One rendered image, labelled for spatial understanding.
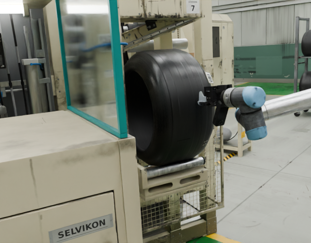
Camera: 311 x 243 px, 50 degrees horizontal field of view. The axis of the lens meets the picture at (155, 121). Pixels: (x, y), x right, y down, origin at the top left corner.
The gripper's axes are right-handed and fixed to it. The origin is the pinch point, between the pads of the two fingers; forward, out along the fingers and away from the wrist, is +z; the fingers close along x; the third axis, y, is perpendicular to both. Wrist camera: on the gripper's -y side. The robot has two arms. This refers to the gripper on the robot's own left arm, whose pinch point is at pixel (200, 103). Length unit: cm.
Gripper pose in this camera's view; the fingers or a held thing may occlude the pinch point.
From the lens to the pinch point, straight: 146.3
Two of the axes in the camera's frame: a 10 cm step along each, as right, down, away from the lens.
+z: -4.5, -0.4, 8.9
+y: -1.1, -9.9, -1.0
